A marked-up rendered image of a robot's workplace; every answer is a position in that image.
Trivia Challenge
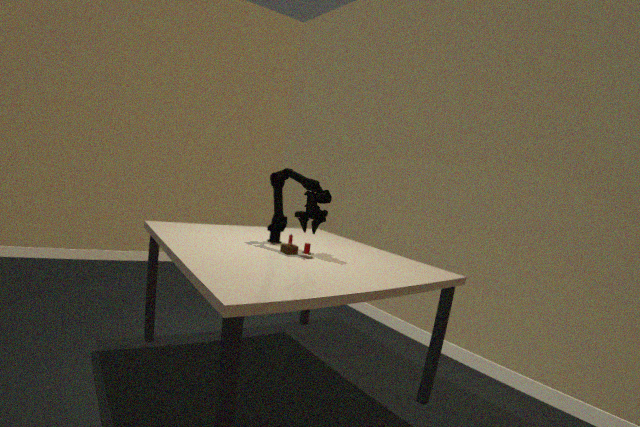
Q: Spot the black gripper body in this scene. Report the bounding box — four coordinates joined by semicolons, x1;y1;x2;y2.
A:
295;203;326;222

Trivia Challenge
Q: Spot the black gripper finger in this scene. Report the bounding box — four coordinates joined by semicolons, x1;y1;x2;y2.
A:
298;218;309;233
311;221;323;234

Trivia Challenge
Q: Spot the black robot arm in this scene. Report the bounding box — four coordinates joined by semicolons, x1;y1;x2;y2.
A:
267;168;332;243

